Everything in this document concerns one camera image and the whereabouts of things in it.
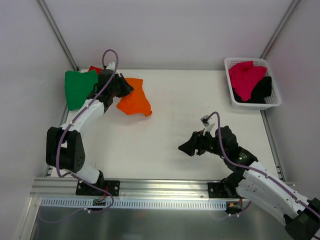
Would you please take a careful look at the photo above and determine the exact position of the orange t shirt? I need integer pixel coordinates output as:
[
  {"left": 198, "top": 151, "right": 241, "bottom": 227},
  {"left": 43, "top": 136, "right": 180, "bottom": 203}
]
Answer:
[{"left": 116, "top": 78, "right": 153, "bottom": 117}]

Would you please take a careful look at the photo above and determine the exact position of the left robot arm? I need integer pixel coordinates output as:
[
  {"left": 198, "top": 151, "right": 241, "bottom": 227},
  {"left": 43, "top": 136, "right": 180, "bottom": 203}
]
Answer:
[{"left": 45, "top": 67, "right": 134, "bottom": 195}]

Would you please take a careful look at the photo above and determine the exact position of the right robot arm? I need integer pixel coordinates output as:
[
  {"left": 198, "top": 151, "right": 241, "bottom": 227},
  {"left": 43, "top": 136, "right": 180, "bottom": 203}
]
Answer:
[{"left": 178, "top": 126, "right": 320, "bottom": 240}]

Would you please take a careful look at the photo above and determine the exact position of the red folded t shirt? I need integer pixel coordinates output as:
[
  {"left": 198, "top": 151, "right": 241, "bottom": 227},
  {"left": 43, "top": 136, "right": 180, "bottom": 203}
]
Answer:
[{"left": 88, "top": 65, "right": 103, "bottom": 74}]

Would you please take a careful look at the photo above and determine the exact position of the green folded t shirt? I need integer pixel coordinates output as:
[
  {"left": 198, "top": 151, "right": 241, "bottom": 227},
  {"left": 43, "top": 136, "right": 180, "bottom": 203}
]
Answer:
[{"left": 64, "top": 70, "right": 98, "bottom": 111}]

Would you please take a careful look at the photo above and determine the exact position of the white plastic basket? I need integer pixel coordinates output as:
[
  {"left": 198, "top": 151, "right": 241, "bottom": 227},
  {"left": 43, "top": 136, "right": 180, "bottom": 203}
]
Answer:
[{"left": 224, "top": 57, "right": 282, "bottom": 111}]

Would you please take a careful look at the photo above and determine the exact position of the black t shirt in basket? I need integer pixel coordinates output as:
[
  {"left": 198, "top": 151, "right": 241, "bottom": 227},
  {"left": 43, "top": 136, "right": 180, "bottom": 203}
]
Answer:
[{"left": 232, "top": 76, "right": 272, "bottom": 104}]

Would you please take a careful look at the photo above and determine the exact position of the magenta t shirt in basket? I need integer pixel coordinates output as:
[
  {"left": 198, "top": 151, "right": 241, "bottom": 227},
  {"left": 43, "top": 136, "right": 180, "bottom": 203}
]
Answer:
[{"left": 228, "top": 61, "right": 267, "bottom": 101}]

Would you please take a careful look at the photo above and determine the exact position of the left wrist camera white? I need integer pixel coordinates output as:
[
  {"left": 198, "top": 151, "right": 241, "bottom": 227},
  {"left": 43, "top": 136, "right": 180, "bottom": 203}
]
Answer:
[{"left": 103, "top": 61, "right": 118, "bottom": 72}]

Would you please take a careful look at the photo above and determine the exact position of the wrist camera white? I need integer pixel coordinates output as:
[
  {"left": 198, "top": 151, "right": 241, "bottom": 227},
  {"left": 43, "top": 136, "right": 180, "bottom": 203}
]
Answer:
[
  {"left": 200, "top": 115, "right": 216, "bottom": 136},
  {"left": 103, "top": 61, "right": 118, "bottom": 72}
]

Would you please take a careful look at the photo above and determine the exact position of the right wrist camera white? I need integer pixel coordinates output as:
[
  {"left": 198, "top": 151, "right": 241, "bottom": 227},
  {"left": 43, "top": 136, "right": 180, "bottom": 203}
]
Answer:
[{"left": 200, "top": 115, "right": 216, "bottom": 136}]

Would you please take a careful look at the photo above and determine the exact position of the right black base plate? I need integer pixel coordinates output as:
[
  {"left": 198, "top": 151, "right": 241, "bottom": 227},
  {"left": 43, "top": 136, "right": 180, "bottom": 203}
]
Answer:
[{"left": 207, "top": 181, "right": 240, "bottom": 199}]

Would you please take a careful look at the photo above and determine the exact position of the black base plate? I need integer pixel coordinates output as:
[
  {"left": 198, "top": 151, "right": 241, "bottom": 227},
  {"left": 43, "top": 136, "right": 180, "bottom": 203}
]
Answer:
[
  {"left": 207, "top": 181, "right": 240, "bottom": 199},
  {"left": 75, "top": 180, "right": 121, "bottom": 197}
]

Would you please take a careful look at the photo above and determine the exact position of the white slotted cable duct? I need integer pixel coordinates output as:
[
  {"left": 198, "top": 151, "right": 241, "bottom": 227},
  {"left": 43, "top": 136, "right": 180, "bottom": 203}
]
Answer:
[{"left": 40, "top": 197, "right": 227, "bottom": 211}]

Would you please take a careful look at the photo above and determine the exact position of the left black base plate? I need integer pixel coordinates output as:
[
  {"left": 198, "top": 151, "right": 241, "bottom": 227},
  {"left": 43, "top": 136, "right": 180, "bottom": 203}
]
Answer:
[{"left": 75, "top": 180, "right": 121, "bottom": 197}]

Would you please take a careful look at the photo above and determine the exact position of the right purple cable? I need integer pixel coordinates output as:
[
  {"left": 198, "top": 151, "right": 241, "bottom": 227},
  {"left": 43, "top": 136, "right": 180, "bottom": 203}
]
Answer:
[{"left": 207, "top": 111, "right": 320, "bottom": 221}]

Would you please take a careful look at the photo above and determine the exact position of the purple cable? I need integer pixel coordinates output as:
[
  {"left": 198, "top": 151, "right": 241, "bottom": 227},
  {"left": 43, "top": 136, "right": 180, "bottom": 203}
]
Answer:
[
  {"left": 207, "top": 111, "right": 320, "bottom": 221},
  {"left": 37, "top": 49, "right": 120, "bottom": 223}
]

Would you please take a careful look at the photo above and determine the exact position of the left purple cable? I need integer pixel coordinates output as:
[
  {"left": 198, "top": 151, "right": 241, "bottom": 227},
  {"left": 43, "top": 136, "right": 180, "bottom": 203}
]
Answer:
[{"left": 37, "top": 49, "right": 120, "bottom": 223}]

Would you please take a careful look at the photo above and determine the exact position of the aluminium mounting rail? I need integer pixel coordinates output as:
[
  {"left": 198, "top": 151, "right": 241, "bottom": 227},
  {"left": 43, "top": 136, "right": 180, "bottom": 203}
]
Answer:
[{"left": 29, "top": 177, "right": 221, "bottom": 201}]

